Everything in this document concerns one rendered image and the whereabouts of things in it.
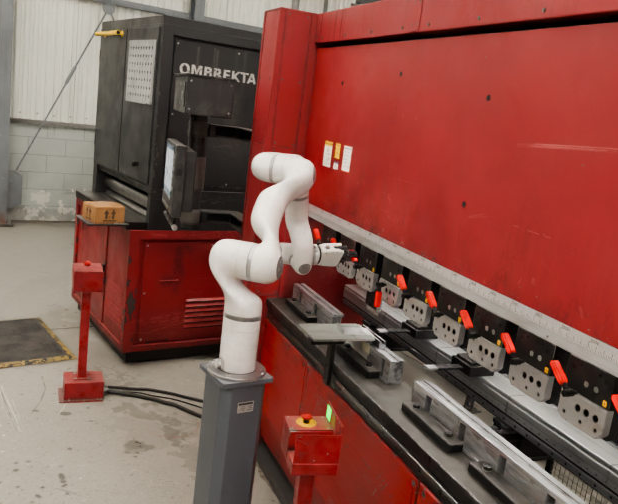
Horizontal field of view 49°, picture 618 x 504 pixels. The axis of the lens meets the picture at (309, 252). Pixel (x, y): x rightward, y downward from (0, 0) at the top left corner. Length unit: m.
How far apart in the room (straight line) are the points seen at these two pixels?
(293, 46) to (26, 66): 6.05
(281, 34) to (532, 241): 1.85
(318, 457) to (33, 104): 7.36
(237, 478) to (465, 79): 1.48
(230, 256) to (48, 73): 7.25
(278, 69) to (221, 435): 1.83
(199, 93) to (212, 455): 1.82
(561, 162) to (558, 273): 0.29
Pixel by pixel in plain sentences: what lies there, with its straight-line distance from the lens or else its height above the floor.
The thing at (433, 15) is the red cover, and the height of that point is 2.21.
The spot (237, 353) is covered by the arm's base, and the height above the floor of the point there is 1.08.
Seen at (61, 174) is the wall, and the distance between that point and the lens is 9.29.
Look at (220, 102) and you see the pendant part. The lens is 3.43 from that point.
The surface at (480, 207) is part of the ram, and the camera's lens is 2.12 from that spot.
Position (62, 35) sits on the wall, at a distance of 9.20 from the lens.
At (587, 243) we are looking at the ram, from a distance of 1.79.
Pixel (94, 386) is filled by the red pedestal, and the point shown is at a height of 0.09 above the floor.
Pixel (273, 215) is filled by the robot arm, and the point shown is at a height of 1.51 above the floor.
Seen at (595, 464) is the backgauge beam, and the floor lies 0.96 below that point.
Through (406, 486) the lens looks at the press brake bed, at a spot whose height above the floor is 0.71.
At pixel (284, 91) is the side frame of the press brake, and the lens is 3.36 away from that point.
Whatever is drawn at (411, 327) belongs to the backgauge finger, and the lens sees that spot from 2.86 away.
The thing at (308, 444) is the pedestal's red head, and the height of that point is 0.78.
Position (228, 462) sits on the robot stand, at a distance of 2.27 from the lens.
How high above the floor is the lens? 1.85
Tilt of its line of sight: 12 degrees down
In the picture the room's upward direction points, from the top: 7 degrees clockwise
